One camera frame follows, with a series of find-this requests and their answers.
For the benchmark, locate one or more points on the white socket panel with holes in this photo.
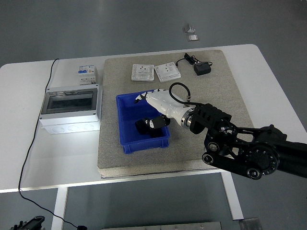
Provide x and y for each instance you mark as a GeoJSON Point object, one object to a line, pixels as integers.
{"type": "Point", "coordinates": [142, 72]}

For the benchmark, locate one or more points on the grey metal plate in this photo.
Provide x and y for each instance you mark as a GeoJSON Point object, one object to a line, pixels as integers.
{"type": "Point", "coordinates": [163, 226]}

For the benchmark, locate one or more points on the white table leg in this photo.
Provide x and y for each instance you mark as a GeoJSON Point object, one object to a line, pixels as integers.
{"type": "Point", "coordinates": [232, 198]}
{"type": "Point", "coordinates": [59, 208]}

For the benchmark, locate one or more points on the open metal floor socket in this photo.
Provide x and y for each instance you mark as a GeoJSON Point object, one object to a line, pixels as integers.
{"type": "Point", "coordinates": [189, 28]}

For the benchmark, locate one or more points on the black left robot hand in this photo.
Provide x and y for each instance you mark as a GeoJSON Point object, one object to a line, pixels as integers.
{"type": "Point", "coordinates": [33, 222]}

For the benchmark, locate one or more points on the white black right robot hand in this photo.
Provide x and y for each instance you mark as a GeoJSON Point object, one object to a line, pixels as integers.
{"type": "Point", "coordinates": [165, 103]}

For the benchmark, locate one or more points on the closed metal floor socket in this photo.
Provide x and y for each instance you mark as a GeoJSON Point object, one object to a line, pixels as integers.
{"type": "Point", "coordinates": [193, 38]}

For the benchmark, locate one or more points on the grey distribution box clear lid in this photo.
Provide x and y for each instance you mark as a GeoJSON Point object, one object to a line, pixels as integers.
{"type": "Point", "coordinates": [69, 112]}

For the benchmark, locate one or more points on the small grey floor plate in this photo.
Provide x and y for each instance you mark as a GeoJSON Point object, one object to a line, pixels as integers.
{"type": "Point", "coordinates": [249, 224]}

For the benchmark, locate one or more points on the black hexagonal nut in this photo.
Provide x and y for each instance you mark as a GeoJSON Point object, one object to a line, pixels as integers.
{"type": "Point", "coordinates": [140, 127]}

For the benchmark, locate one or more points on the white circuit breaker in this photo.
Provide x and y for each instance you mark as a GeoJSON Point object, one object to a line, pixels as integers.
{"type": "Point", "coordinates": [87, 74]}

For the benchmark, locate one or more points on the white socket panel with switch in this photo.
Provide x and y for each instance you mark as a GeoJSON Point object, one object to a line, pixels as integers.
{"type": "Point", "coordinates": [167, 71]}

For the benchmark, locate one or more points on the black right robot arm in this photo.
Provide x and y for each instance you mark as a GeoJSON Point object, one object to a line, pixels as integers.
{"type": "Point", "coordinates": [239, 143]}

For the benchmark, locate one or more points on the grey-brown table mat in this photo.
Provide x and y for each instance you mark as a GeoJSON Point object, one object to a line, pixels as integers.
{"type": "Point", "coordinates": [206, 95]}

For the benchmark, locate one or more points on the blue plastic bin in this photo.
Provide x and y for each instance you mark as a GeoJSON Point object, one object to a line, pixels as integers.
{"type": "Point", "coordinates": [127, 112]}

